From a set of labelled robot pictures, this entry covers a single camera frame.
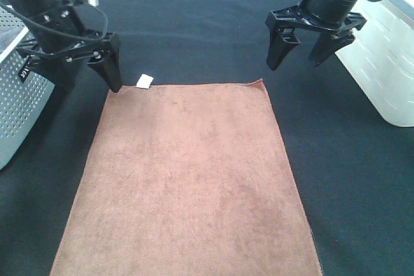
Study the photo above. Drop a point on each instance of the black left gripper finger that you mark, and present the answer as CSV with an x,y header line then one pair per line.
x,y
62,74
105,61

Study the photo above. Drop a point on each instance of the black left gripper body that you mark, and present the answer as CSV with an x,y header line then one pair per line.
x,y
60,34

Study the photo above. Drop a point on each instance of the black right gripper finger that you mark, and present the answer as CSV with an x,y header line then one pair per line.
x,y
327,44
281,42

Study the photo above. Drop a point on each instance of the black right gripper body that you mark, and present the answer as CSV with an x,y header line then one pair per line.
x,y
293,17

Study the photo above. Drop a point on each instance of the brown microfibre towel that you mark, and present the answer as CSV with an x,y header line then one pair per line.
x,y
187,180

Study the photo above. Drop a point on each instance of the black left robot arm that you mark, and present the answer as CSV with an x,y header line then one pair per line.
x,y
88,10

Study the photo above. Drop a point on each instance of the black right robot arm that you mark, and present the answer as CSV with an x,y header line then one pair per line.
x,y
333,20

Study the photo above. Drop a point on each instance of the dark grey towel in basket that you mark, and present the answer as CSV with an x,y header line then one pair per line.
x,y
10,37

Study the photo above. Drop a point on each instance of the grey perforated laundry basket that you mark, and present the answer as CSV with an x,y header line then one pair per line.
x,y
24,94

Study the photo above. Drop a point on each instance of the white plastic storage bin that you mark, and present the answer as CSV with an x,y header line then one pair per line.
x,y
381,58

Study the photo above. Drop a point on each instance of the black table cloth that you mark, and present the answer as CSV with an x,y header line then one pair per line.
x,y
354,171

